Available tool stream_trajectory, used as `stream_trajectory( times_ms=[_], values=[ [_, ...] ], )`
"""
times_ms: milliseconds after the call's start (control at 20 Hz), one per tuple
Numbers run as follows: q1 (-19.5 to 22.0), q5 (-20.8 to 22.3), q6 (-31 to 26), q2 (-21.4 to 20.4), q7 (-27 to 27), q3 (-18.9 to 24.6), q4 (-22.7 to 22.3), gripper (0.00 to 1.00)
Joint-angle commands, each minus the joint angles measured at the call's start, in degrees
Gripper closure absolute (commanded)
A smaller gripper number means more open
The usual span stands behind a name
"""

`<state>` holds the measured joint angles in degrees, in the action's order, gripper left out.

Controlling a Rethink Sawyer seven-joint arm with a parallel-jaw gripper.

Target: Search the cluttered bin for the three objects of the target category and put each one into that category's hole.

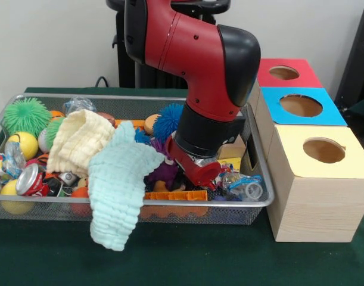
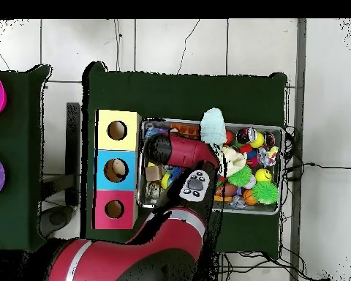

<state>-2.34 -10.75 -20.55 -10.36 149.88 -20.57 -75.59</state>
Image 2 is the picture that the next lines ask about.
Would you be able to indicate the crushed bottle with blue label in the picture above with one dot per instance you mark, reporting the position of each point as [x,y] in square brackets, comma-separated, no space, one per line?
[152,130]

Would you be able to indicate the mint green waffle cloth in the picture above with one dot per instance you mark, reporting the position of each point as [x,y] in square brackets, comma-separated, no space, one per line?
[213,126]

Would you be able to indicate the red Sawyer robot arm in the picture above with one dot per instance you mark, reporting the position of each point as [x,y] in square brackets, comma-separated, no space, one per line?
[184,150]

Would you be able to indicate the wooden box with three holes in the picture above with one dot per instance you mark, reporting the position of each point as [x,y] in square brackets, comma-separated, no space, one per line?
[105,181]

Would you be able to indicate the long orange toy brick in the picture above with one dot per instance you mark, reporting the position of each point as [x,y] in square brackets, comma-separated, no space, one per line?
[187,130]

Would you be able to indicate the plain wooden block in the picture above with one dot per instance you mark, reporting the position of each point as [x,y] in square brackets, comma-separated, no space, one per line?
[154,172]

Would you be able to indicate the crushed silver can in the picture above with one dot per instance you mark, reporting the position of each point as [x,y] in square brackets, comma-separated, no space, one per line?
[153,190]

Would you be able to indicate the cream waffle cloth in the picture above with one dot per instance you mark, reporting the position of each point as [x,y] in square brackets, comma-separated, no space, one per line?
[234,159]

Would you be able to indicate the dark green tablecloth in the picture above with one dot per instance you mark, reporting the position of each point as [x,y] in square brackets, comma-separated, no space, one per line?
[178,96]
[20,131]

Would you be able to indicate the tan round object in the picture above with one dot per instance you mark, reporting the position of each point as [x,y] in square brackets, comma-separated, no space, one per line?
[118,167]

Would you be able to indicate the green spiky rubber ball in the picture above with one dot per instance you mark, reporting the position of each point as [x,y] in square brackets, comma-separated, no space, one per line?
[240,177]
[265,192]

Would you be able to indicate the yellow smiley ball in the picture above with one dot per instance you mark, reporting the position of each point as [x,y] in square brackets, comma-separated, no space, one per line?
[263,175]

